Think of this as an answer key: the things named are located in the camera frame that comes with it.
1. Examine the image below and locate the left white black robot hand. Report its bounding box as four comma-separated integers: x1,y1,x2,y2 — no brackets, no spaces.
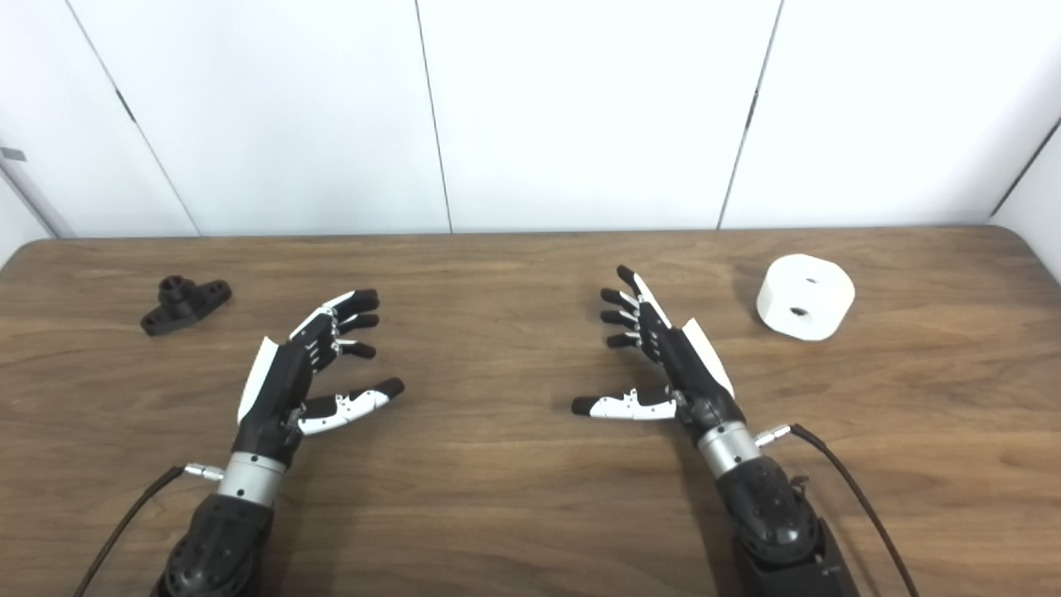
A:
232,289,405,467

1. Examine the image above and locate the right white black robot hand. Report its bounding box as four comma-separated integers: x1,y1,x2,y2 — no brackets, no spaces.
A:
571,265,745,453

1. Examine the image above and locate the black plastic holder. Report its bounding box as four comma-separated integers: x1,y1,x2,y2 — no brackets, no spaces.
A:
139,275,233,337

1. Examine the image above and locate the round white plastic piece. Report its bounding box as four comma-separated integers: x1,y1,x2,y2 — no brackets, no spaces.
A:
756,254,856,342

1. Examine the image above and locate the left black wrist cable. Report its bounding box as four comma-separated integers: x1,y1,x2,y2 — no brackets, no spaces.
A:
73,463,226,597

